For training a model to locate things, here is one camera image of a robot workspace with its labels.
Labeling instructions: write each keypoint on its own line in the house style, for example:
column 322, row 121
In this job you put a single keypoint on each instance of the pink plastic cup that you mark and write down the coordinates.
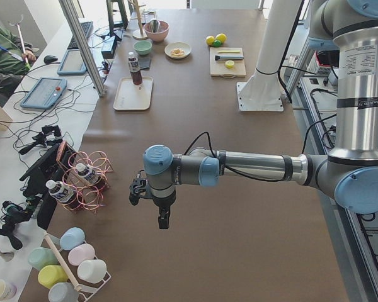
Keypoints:
column 81, row 253

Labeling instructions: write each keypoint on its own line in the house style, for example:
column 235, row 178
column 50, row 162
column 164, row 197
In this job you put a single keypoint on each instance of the metal ice scoop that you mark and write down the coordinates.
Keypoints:
column 154, row 25

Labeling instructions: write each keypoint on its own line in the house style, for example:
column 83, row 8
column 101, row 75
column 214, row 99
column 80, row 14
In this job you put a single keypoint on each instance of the tea bottle in rack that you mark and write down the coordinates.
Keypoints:
column 65, row 194
column 88, row 174

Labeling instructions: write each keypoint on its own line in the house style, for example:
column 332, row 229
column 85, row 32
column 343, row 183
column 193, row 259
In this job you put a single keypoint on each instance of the blue teach pendant tablet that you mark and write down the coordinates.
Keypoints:
column 45, row 93

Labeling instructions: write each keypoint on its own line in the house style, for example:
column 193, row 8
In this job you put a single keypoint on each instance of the black computer mouse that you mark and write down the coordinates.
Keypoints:
column 48, row 59

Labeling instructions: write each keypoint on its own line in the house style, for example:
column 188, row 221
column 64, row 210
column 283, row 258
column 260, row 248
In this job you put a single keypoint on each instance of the white plastic cup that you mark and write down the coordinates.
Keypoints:
column 92, row 271

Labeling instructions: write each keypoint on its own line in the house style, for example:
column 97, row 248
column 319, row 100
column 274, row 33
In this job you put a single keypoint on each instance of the halved lemon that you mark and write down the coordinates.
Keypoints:
column 229, row 64

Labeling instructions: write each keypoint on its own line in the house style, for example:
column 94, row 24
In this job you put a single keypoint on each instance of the dark tea bottle on tray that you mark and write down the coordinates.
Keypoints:
column 134, row 69

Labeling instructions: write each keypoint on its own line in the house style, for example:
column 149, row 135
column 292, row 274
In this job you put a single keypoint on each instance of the steel muddler black tip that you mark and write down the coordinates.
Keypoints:
column 228, row 57

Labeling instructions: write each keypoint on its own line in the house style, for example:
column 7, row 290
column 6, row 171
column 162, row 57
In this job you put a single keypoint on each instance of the yellow plastic knife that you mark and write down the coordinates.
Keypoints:
column 229, row 51

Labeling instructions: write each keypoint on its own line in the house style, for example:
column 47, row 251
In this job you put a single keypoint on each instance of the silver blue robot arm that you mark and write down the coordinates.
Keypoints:
column 348, row 174

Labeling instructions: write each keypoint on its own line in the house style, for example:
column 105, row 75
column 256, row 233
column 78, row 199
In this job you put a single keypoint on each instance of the wooden cutting board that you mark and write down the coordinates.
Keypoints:
column 218, row 69

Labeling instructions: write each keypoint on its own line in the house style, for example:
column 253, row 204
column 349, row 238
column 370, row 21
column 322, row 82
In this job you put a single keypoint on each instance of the white robot column base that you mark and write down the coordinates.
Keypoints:
column 262, row 91

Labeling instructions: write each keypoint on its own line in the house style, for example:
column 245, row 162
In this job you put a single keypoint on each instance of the copper wire bottle rack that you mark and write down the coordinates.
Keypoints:
column 90, row 197

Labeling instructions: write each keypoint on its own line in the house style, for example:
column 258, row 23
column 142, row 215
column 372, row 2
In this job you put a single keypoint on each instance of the seated person green jacket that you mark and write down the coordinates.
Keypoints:
column 16, row 58

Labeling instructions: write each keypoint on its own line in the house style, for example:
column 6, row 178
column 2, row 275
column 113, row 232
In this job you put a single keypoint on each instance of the green lime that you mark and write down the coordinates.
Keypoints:
column 217, row 43

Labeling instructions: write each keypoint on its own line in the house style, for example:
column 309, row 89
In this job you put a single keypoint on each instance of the whole yellow lemon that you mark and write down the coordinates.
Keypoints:
column 210, row 40
column 221, row 37

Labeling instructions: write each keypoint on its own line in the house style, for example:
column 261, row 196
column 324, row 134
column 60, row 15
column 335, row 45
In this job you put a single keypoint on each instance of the grey folded cloth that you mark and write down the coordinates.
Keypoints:
column 144, row 63

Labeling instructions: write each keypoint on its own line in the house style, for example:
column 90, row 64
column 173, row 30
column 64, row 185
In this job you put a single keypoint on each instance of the white cup rack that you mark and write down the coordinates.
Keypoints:
column 85, row 289

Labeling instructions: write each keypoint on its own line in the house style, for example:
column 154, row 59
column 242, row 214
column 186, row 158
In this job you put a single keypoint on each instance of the aluminium frame post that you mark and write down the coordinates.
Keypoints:
column 72, row 19

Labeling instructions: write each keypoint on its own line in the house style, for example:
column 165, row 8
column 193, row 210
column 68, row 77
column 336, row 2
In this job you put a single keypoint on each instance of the yellow plastic cup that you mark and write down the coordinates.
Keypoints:
column 51, row 275

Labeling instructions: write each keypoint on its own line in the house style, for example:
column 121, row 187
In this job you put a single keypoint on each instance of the glazed ring donut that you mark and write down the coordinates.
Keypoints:
column 177, row 52

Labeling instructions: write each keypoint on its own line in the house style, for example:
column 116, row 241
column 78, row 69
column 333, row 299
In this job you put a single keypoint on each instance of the cream round plate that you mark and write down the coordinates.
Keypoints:
column 186, row 47

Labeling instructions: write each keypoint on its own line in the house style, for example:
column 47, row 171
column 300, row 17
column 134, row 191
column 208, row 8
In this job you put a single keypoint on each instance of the mint plastic cup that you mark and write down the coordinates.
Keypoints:
column 40, row 257

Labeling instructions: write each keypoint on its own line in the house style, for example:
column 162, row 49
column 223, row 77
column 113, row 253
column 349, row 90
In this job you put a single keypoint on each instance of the mint green bowl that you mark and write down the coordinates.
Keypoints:
column 143, row 47

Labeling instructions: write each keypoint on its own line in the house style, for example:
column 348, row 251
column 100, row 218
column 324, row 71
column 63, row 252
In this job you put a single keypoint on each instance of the blue plastic cup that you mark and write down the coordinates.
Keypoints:
column 72, row 238

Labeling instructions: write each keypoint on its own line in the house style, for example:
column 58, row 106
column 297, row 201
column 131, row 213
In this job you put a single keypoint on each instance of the cream serving tray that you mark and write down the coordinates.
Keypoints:
column 131, row 97

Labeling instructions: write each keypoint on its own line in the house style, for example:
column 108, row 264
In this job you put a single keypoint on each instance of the pink bowl with ice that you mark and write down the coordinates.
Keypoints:
column 160, row 35

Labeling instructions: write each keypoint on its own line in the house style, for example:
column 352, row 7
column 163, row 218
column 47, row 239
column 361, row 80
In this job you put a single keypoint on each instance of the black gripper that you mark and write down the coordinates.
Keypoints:
column 162, row 206

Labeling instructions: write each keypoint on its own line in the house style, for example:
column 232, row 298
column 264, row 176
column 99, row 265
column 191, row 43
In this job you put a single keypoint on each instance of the grey plastic cup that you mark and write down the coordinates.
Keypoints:
column 63, row 292

